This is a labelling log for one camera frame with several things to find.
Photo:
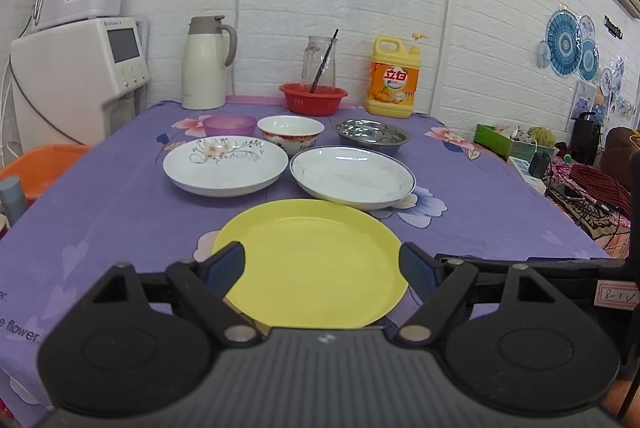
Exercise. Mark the red plastic basket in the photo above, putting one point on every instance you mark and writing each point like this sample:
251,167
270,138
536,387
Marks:
324,101

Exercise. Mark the black power adapter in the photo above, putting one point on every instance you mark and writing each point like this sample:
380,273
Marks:
539,164

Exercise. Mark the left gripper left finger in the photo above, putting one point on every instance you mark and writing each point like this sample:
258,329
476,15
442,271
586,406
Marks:
200,289

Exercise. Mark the yellow detergent bottle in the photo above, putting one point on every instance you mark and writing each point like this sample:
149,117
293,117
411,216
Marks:
394,76

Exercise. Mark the red woven mat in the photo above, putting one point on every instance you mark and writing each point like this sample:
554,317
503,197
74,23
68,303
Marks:
602,187

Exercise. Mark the brown bag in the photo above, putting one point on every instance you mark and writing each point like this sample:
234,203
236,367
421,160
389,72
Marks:
620,144

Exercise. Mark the white thermos jug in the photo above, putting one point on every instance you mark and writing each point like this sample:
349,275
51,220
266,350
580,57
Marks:
209,51

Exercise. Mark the white plate blue rim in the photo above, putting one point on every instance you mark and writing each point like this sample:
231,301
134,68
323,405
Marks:
355,177

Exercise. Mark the purple plastic bowl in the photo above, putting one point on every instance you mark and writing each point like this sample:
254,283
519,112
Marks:
229,125

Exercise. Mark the orange plastic stool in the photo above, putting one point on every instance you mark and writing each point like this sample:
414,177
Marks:
39,168

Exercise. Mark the yellow plastic plate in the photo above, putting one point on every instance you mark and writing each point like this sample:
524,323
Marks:
314,264

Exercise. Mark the purple floral tablecloth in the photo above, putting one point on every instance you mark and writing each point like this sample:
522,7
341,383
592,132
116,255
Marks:
116,204

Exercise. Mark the black straw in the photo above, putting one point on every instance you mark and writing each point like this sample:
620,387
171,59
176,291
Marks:
325,60

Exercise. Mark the white bowl red pattern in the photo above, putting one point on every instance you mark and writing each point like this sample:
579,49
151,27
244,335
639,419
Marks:
292,133

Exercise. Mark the white countertop appliance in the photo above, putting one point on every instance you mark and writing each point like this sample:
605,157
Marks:
79,82

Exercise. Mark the stainless steel bowl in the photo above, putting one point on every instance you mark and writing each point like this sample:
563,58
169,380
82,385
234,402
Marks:
371,135

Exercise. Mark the white floral plate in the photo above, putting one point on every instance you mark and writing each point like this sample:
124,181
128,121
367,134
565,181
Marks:
225,166

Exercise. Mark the green box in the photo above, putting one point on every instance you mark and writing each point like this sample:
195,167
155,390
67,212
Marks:
489,138

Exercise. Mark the blue fan wall decoration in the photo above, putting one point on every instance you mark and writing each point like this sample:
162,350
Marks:
569,47

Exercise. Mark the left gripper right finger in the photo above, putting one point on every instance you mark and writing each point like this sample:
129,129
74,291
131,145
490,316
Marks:
442,289

